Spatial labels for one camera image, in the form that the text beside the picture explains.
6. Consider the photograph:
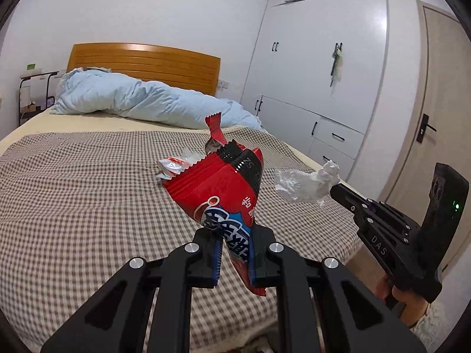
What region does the beige room door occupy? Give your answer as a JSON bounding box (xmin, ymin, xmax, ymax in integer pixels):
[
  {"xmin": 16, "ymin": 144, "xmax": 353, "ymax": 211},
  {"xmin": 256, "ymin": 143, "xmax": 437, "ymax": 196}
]
[{"xmin": 378, "ymin": 0, "xmax": 471, "ymax": 277}]

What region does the light blue duvet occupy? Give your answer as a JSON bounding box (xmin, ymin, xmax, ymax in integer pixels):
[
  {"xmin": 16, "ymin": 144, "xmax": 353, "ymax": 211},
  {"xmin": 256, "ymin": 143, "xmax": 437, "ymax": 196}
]
[{"xmin": 51, "ymin": 68, "xmax": 263, "ymax": 131}]

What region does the red blue snack wrapper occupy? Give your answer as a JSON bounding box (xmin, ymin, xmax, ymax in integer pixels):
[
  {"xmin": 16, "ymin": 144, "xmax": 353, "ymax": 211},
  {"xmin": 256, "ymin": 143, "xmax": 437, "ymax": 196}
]
[{"xmin": 163, "ymin": 112, "xmax": 266, "ymax": 297}]

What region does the white built-in wardrobe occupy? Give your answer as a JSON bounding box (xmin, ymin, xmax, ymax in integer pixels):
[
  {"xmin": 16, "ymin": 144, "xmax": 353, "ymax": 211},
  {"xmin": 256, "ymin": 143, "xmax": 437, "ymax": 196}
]
[{"xmin": 241, "ymin": 0, "xmax": 387, "ymax": 179}]

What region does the red white snack wrapper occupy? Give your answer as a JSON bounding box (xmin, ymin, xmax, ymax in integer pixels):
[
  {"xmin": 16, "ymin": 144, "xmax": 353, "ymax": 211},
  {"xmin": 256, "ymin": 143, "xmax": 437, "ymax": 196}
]
[{"xmin": 157, "ymin": 147, "xmax": 204, "ymax": 180}]

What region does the person right hand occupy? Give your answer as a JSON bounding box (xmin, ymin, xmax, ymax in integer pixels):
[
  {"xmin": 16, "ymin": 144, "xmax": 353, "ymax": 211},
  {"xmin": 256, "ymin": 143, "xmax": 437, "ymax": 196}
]
[{"xmin": 374, "ymin": 275, "xmax": 429, "ymax": 327}]

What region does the black metal side rack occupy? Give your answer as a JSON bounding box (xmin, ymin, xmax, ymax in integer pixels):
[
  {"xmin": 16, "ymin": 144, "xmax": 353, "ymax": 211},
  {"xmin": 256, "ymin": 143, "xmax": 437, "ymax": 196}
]
[{"xmin": 18, "ymin": 64, "xmax": 64, "ymax": 126}]

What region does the white tissue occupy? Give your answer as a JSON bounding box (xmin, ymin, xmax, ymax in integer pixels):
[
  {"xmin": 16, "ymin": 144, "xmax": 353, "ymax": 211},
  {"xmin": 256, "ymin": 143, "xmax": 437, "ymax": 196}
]
[{"xmin": 274, "ymin": 161, "xmax": 340, "ymax": 207}]

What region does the bag hanging on wardrobe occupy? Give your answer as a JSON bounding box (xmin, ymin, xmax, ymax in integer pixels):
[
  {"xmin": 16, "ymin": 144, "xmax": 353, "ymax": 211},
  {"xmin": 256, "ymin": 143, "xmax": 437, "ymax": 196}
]
[{"xmin": 330, "ymin": 42, "xmax": 343, "ymax": 88}]

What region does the brown checkered bedspread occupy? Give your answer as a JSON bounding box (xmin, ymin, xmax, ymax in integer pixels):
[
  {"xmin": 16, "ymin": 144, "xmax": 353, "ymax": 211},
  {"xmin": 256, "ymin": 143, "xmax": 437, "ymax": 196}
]
[{"xmin": 1, "ymin": 128, "xmax": 361, "ymax": 352}]

